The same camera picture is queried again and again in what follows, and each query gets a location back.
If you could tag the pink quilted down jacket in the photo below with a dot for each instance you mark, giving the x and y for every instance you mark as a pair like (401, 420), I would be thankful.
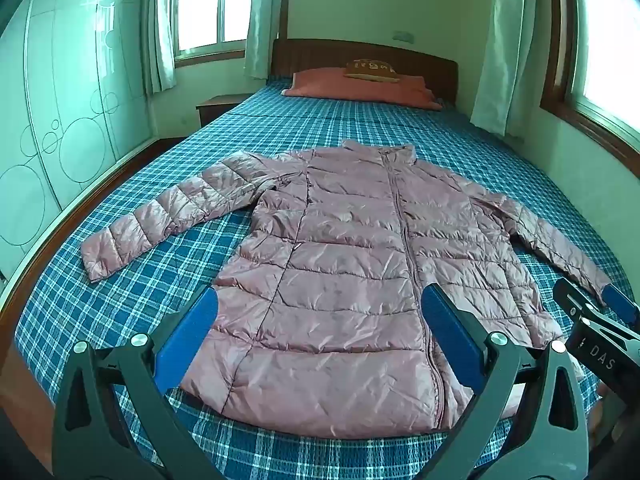
(340, 280)

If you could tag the bed with blue plaid sheet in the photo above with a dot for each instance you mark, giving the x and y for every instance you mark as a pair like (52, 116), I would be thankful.
(350, 120)

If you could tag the wooden nightstand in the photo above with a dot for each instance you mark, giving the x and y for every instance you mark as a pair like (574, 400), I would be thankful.
(217, 107)

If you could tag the small brown patterned cushion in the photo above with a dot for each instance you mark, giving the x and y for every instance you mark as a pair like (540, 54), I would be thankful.
(371, 70)

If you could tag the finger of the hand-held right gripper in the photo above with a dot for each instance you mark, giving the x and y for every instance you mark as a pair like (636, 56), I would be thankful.
(621, 306)
(575, 300)

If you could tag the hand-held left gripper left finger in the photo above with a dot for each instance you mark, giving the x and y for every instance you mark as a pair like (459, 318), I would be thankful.
(187, 340)

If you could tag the pale green curtain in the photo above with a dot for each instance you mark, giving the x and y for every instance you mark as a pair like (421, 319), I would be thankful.
(510, 45)
(160, 25)
(265, 15)

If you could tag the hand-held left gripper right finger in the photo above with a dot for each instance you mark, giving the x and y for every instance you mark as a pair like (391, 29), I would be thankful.
(450, 330)

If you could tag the dark wooden headboard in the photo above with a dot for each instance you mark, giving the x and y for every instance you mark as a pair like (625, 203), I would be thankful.
(320, 55)

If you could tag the white wardrobe with circle pattern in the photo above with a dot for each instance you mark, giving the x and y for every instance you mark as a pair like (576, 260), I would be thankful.
(65, 85)

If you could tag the wooden framed window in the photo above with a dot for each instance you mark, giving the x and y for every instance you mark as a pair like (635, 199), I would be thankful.
(605, 45)
(210, 5)

